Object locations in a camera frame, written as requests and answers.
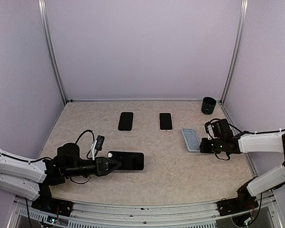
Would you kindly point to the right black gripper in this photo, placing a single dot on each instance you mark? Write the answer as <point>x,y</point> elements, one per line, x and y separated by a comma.
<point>204,147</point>

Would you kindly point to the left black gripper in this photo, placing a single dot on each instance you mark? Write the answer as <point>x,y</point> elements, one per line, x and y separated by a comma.
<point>102,168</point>

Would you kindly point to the light blue phone case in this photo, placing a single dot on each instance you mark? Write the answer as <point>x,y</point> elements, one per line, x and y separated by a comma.
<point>191,140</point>

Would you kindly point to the black phone case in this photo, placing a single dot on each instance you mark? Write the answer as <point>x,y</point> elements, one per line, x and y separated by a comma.
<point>125,121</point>

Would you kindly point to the pink phone case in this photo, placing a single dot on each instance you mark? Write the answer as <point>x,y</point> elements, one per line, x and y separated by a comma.
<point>165,121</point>

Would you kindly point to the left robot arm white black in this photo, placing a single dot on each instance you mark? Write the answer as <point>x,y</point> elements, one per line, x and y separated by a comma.
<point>33,179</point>

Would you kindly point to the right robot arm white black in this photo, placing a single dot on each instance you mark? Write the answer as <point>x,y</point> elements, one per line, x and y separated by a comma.
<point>266,142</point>

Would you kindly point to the dark green cup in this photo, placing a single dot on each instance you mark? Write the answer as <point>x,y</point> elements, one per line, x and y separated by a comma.
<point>208,105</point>

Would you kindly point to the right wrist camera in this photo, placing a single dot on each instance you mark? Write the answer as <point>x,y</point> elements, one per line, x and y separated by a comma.
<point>210,128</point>

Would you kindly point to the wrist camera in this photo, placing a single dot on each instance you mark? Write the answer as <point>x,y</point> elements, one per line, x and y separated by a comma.
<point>210,128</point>
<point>97,146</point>

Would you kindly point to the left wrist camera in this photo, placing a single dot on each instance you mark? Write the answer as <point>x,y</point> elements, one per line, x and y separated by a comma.
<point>97,146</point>

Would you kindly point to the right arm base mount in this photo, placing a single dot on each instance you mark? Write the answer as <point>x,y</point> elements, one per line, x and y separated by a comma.
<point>235,205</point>

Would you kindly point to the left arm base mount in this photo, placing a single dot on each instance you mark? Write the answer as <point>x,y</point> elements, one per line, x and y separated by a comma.
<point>53,206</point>

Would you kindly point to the front aluminium rail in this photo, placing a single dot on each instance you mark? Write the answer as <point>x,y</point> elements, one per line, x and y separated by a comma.
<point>190,215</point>

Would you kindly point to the right aluminium frame post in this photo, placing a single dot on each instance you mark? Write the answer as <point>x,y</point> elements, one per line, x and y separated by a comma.
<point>236,51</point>

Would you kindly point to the aluminium frame post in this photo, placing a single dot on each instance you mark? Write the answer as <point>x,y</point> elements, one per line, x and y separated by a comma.
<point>50,49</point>
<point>236,51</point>

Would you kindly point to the left aluminium frame post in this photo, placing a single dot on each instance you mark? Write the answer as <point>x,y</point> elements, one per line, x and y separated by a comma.
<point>50,49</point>

